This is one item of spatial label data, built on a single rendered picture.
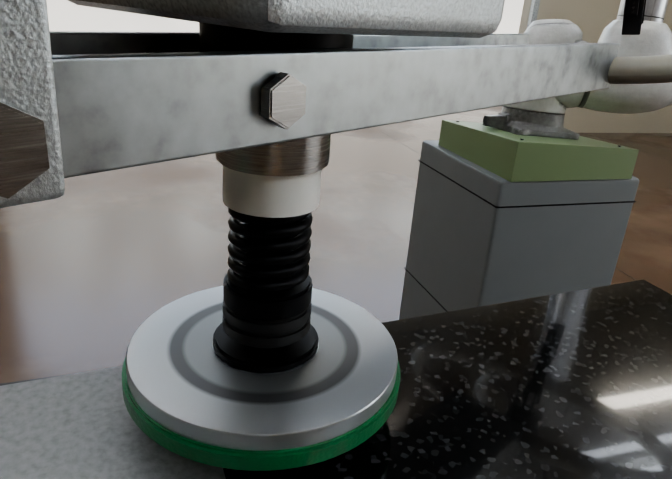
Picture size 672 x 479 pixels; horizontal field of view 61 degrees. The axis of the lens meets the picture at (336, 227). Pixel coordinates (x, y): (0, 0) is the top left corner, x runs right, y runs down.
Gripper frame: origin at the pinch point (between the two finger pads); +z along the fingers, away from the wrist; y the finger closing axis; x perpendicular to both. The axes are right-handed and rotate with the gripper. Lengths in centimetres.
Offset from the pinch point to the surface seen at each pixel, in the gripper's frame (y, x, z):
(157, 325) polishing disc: 95, -26, -8
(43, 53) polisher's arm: 103, -12, -35
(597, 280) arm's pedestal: -5, -1, 71
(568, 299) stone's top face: 61, 1, 13
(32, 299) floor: 40, -192, 91
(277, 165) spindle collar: 90, -14, -22
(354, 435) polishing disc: 97, -8, -6
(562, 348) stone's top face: 73, 2, 9
